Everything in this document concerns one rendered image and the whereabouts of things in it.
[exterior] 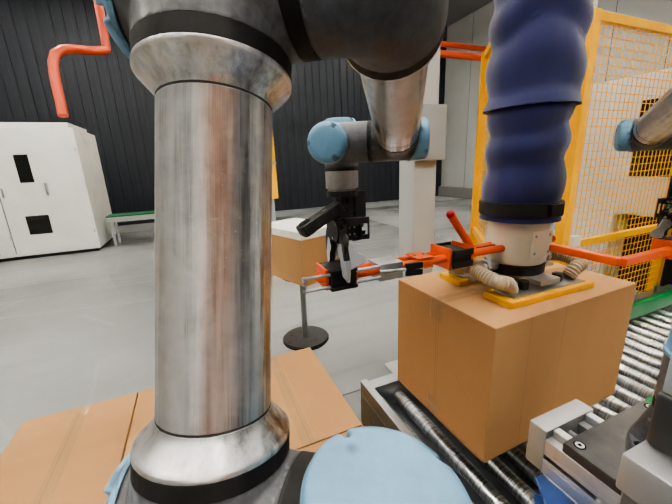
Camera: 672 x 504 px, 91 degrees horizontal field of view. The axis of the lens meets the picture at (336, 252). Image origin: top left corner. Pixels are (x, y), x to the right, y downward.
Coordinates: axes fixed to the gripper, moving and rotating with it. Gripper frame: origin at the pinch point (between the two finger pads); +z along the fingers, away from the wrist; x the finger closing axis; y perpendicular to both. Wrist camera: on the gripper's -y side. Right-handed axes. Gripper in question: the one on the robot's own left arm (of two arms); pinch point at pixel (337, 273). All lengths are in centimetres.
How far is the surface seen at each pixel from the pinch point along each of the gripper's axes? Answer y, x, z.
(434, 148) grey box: 99, 90, -32
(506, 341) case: 35.8, -19.5, 17.6
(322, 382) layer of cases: 10, 49, 67
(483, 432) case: 32, -19, 44
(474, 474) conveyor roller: 37, -12, 67
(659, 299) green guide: 213, 24, 59
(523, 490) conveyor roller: 46, -22, 67
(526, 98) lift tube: 51, -6, -40
